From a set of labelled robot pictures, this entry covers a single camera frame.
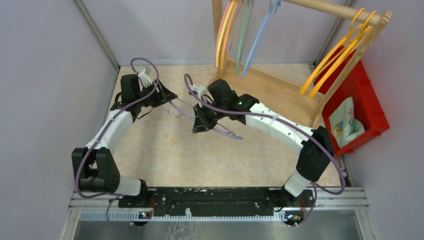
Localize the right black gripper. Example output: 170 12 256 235
193 98 228 132

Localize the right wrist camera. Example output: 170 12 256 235
189 85 208 99

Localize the purple hanger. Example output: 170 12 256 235
167 100 243 140

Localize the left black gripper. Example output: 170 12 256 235
136 78 179 108

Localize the green hanger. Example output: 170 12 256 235
235 0 253 75

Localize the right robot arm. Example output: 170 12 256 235
185 78 334 206

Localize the orange hanger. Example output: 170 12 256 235
218 0 240 70

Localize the printed cloth in bin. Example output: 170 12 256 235
329 97 365 148

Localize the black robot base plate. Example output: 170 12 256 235
118 187 314 217

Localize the blue hanger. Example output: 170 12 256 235
241 0 282 79

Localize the red plastic bin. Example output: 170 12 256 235
322 61 390 157

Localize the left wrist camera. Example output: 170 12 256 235
137 66 153 88

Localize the deep yellow hanger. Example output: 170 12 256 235
308 11 377 98
300 8 365 94

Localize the wooden hanger rack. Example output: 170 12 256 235
209 10 393 127

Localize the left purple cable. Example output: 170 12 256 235
74 57 161 231

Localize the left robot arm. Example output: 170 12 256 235
71 73 178 207

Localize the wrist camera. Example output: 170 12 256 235
189 85 208 99
137 66 153 88

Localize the light yellow hanger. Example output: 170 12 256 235
214 0 235 69

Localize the pink hanger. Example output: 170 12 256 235
212 0 233 59

